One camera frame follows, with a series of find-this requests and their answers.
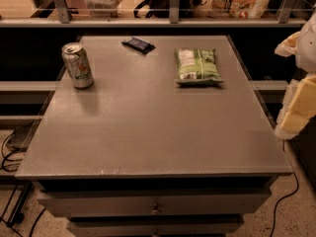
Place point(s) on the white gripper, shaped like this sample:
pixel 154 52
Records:
pixel 308 49

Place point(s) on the green jalapeno chip bag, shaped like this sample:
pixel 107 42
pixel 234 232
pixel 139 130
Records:
pixel 197 67

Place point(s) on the black bag on shelf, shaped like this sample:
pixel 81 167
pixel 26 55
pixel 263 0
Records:
pixel 162 8

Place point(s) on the silver 7up soda can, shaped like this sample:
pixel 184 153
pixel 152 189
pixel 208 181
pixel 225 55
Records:
pixel 77 65

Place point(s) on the dark blue snack wrapper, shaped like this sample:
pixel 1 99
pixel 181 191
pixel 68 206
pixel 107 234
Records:
pixel 139 44

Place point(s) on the upper grey drawer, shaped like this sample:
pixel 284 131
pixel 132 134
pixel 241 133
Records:
pixel 103 204

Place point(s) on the grey drawer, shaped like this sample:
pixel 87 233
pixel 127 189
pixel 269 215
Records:
pixel 155 227
pixel 103 204

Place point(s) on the lower grey drawer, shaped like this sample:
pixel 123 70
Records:
pixel 155 227

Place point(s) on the clear plastic container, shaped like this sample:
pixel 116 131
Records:
pixel 103 8

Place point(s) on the grey metal railing shelf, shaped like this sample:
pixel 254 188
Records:
pixel 75 14

